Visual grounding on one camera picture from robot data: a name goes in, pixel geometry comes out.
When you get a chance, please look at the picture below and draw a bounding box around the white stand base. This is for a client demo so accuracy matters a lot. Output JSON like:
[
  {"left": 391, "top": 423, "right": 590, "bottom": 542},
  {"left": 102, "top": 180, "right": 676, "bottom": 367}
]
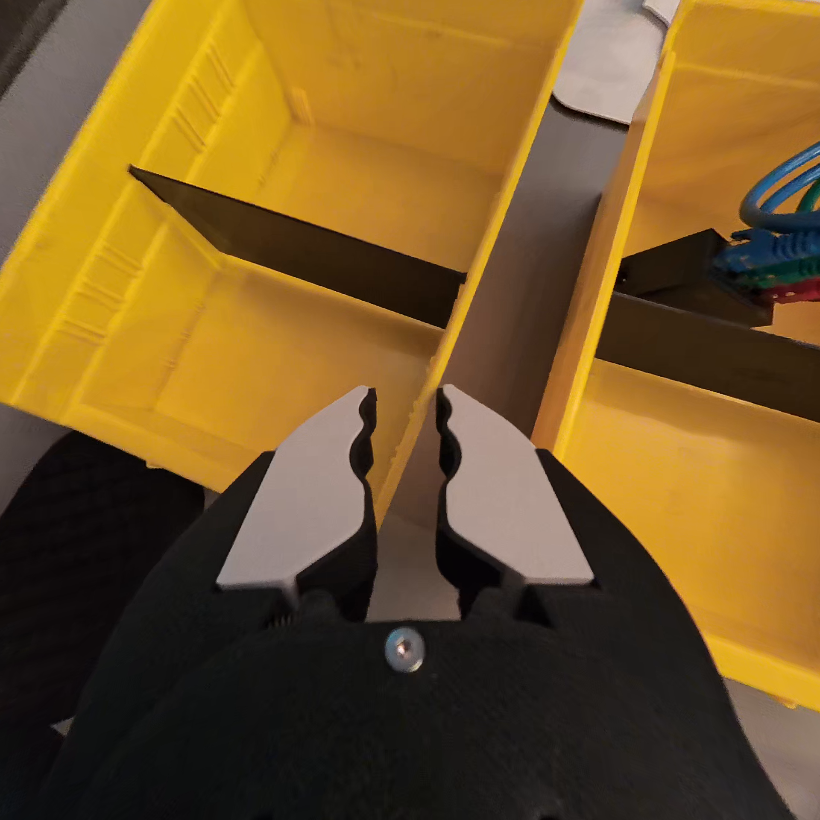
[{"left": 552, "top": 0, "right": 670, "bottom": 126}]

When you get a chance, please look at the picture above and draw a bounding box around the black ethernet switch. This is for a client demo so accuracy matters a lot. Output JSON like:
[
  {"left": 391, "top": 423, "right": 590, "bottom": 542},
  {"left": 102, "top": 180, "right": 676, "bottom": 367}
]
[{"left": 618, "top": 228, "right": 776, "bottom": 328}]

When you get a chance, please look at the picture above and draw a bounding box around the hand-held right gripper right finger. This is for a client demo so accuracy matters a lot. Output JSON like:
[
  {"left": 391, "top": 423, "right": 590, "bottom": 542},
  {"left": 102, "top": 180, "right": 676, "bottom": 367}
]
[{"left": 436, "top": 383, "right": 595, "bottom": 622}]

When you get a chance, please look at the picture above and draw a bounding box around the blue ethernet cable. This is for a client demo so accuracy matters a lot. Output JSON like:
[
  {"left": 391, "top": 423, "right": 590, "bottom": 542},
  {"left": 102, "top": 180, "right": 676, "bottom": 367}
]
[{"left": 714, "top": 142, "right": 820, "bottom": 283}]

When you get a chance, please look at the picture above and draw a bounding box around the red ethernet cable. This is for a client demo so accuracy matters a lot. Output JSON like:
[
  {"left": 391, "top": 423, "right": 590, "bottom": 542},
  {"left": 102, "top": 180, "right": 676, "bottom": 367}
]
[{"left": 759, "top": 278, "right": 820, "bottom": 308}]

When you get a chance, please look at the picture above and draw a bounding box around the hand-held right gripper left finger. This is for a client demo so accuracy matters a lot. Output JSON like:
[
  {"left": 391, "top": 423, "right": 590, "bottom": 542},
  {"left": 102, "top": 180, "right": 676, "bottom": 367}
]
[{"left": 215, "top": 384, "right": 379, "bottom": 624}]

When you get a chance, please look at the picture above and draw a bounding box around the yellow plastic bin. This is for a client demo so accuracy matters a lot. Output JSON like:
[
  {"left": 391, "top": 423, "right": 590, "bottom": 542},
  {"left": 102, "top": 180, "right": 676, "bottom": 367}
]
[
  {"left": 532, "top": 0, "right": 820, "bottom": 712},
  {"left": 0, "top": 0, "right": 585, "bottom": 529}
]

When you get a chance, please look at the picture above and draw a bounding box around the black foam pad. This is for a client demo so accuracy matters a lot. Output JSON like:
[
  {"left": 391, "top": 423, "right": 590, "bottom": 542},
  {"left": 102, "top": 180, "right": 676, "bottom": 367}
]
[{"left": 0, "top": 429, "right": 206, "bottom": 731}]

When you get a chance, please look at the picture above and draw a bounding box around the black bin divider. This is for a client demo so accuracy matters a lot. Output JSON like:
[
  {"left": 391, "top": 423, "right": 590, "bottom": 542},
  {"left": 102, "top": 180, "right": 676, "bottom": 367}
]
[
  {"left": 128, "top": 164, "right": 469, "bottom": 331},
  {"left": 596, "top": 291, "right": 820, "bottom": 424}
]

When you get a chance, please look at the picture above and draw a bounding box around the green ethernet cable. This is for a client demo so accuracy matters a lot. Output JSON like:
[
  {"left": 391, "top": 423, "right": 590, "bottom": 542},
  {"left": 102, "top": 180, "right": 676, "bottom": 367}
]
[{"left": 730, "top": 189, "right": 820, "bottom": 299}]

